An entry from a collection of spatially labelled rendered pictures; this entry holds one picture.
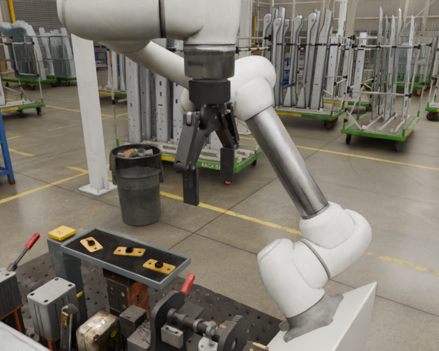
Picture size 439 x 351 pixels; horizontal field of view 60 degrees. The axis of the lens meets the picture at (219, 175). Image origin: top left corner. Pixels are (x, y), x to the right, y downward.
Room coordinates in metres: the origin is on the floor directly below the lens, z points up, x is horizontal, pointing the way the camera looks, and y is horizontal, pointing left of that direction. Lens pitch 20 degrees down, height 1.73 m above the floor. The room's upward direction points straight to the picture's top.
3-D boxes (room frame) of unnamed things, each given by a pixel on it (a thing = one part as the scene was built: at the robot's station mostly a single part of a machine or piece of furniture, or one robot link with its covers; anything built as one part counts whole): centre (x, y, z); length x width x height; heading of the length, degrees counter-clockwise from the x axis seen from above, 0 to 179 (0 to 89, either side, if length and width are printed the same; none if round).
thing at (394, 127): (6.76, -2.98, 0.88); 1.91 x 1.00 x 1.76; 147
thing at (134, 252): (0.93, 0.26, 1.17); 0.08 x 0.04 x 0.01; 81
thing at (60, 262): (1.05, 0.50, 0.92); 0.08 x 0.08 x 0.44; 60
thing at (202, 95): (0.68, 0.02, 1.62); 0.08 x 0.07 x 0.09; 150
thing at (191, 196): (0.62, 0.05, 1.49); 0.03 x 0.01 x 0.07; 60
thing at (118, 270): (0.93, 0.27, 1.16); 0.37 x 0.14 x 0.02; 60
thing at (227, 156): (0.74, -0.02, 1.48); 0.03 x 0.01 x 0.07; 60
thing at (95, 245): (0.97, 0.38, 1.17); 0.08 x 0.04 x 0.01; 40
